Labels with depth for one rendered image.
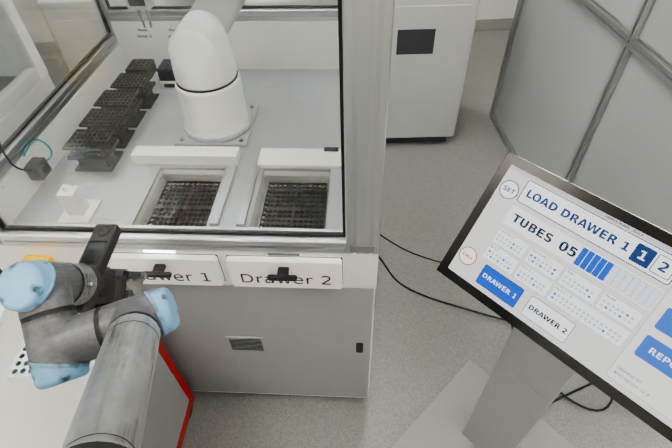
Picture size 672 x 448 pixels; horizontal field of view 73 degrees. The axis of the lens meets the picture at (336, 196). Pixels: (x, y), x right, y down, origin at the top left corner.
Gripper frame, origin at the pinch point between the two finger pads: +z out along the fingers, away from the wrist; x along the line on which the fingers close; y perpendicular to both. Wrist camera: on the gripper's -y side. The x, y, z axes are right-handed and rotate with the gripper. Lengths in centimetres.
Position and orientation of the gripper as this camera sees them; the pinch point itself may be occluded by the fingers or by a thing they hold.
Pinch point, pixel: (134, 273)
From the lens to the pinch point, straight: 112.3
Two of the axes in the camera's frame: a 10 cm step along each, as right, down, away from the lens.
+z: 0.5, 1.8, 9.8
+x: 10.0, 0.2, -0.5
